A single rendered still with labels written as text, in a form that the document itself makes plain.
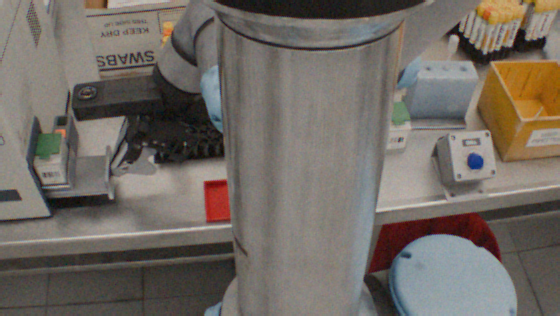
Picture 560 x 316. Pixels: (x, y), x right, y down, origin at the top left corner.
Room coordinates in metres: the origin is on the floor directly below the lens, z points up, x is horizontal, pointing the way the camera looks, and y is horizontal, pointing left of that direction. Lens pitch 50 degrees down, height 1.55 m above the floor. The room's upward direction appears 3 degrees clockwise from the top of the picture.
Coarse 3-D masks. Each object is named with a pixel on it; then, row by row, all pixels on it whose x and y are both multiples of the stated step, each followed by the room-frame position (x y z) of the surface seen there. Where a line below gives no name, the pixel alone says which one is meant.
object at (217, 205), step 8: (208, 184) 0.50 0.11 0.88; (216, 184) 0.51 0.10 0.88; (224, 184) 0.51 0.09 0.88; (208, 192) 0.49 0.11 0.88; (216, 192) 0.49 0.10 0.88; (224, 192) 0.49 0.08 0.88; (208, 200) 0.48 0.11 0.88; (216, 200) 0.48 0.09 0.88; (224, 200) 0.48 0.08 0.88; (208, 208) 0.46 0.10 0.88; (216, 208) 0.46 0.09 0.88; (224, 208) 0.46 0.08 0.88; (208, 216) 0.45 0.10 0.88; (216, 216) 0.45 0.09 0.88; (224, 216) 0.45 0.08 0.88
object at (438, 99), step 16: (432, 64) 0.68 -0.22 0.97; (464, 64) 0.69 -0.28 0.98; (416, 80) 0.65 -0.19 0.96; (432, 80) 0.65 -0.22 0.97; (448, 80) 0.66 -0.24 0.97; (464, 80) 0.66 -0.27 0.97; (416, 96) 0.65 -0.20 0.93; (432, 96) 0.65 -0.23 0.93; (448, 96) 0.66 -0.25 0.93; (464, 96) 0.66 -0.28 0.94; (416, 112) 0.65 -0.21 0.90; (432, 112) 0.65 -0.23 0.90; (448, 112) 0.66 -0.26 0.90; (464, 112) 0.66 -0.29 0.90; (432, 128) 0.64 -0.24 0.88
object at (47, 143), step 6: (54, 132) 0.50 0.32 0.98; (60, 132) 0.50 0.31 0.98; (42, 138) 0.49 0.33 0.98; (48, 138) 0.49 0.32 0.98; (54, 138) 0.49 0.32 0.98; (60, 138) 0.49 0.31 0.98; (42, 144) 0.48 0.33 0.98; (48, 144) 0.48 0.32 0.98; (54, 144) 0.48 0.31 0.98; (36, 150) 0.47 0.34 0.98; (42, 150) 0.47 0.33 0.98; (48, 150) 0.47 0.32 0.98; (54, 150) 0.47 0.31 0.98; (42, 156) 0.46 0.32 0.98; (48, 156) 0.46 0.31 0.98
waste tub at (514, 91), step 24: (504, 72) 0.71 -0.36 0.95; (528, 72) 0.71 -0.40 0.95; (552, 72) 0.72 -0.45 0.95; (480, 96) 0.70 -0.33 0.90; (504, 96) 0.64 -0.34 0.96; (528, 96) 0.72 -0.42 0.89; (552, 96) 0.69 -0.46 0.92; (504, 120) 0.61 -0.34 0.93; (528, 120) 0.58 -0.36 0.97; (552, 120) 0.58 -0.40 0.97; (504, 144) 0.59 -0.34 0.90; (528, 144) 0.58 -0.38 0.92; (552, 144) 0.59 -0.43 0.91
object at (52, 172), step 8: (64, 144) 0.49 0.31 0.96; (64, 152) 0.48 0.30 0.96; (40, 160) 0.46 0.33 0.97; (48, 160) 0.46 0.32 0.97; (56, 160) 0.46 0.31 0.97; (64, 160) 0.47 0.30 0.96; (40, 168) 0.45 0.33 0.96; (48, 168) 0.45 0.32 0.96; (56, 168) 0.45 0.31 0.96; (64, 168) 0.46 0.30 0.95; (40, 176) 0.45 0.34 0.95; (48, 176) 0.45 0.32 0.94; (56, 176) 0.45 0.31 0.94; (64, 176) 0.46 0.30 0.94; (48, 184) 0.45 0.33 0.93; (56, 184) 0.45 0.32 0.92; (64, 184) 0.46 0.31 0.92
